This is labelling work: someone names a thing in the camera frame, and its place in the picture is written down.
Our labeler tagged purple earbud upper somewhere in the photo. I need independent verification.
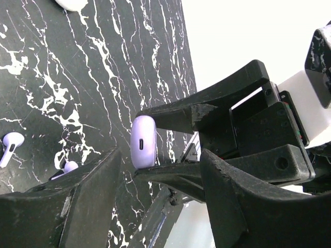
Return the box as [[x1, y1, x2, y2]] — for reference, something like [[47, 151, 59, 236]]
[[1, 132, 25, 168]]

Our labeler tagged purple round earbud case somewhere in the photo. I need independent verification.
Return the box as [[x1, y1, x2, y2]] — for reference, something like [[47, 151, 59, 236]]
[[130, 115, 157, 169]]

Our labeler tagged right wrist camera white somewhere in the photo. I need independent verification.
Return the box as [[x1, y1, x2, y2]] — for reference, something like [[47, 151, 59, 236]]
[[278, 23, 330, 148]]

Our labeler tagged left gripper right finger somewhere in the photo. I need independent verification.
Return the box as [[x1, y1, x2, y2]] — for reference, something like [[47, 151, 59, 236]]
[[199, 148, 331, 248]]

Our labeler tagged white earbud charging case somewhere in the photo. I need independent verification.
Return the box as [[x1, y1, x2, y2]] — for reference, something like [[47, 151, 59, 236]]
[[55, 0, 88, 12]]

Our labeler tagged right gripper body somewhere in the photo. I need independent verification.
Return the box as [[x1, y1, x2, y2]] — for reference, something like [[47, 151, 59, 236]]
[[199, 82, 316, 184]]

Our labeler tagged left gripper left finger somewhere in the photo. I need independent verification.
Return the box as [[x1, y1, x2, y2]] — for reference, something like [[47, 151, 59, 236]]
[[1, 147, 122, 247]]

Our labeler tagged purple earbud lower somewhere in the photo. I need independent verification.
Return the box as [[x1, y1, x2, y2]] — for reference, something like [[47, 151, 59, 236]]
[[50, 161, 79, 180]]

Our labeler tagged purple earbud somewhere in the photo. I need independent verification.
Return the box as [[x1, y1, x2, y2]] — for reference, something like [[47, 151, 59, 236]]
[[1, 132, 25, 168], [50, 161, 79, 180]]

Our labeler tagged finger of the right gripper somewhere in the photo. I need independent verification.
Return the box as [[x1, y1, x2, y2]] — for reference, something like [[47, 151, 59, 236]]
[[134, 145, 313, 202], [136, 59, 269, 134]]

